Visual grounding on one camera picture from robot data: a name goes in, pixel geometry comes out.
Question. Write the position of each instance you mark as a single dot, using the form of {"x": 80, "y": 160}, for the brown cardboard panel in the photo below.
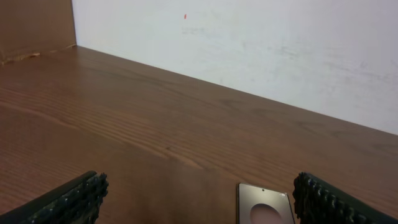
{"x": 32, "y": 27}

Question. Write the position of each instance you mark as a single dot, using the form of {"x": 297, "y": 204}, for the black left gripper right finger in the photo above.
{"x": 318, "y": 202}

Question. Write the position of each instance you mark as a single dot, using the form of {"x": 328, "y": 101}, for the Galaxy smartphone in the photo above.
{"x": 259, "y": 205}

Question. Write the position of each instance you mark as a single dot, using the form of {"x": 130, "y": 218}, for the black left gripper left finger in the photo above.
{"x": 78, "y": 201}

